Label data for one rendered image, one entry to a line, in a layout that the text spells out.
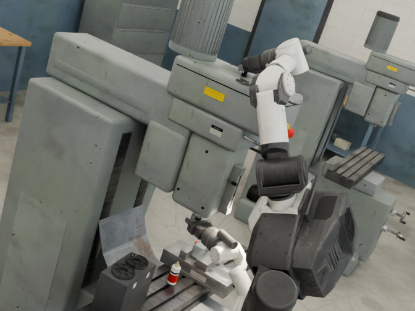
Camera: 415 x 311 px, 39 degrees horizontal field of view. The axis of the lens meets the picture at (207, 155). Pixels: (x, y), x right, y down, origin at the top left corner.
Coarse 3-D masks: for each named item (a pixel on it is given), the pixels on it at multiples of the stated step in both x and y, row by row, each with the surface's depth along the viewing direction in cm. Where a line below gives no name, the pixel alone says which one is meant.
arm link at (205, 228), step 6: (192, 222) 240; (198, 222) 241; (204, 222) 243; (210, 222) 244; (192, 228) 239; (198, 228) 238; (204, 228) 238; (210, 228) 236; (216, 228) 237; (192, 234) 241; (198, 234) 238; (204, 234) 235; (210, 234) 233; (204, 240) 234
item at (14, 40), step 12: (0, 36) 568; (12, 36) 582; (24, 48) 583; (12, 84) 595; (0, 96) 605; (12, 96) 598; (12, 108) 605; (336, 132) 849; (336, 144) 825; (348, 144) 817; (372, 144) 837
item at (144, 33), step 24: (96, 0) 712; (120, 0) 694; (144, 0) 727; (168, 0) 769; (96, 24) 718; (120, 24) 709; (144, 24) 748; (168, 24) 792; (120, 48) 729; (144, 48) 770
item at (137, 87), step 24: (72, 48) 253; (96, 48) 251; (48, 72) 262; (72, 72) 254; (96, 72) 248; (120, 72) 241; (144, 72) 237; (168, 72) 250; (96, 96) 250; (120, 96) 243; (144, 96) 237; (168, 96) 231; (144, 120) 239; (168, 120) 232
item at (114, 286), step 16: (128, 256) 226; (112, 272) 214; (128, 272) 216; (144, 272) 222; (96, 288) 216; (112, 288) 213; (128, 288) 212; (144, 288) 227; (96, 304) 217; (112, 304) 214; (128, 304) 219
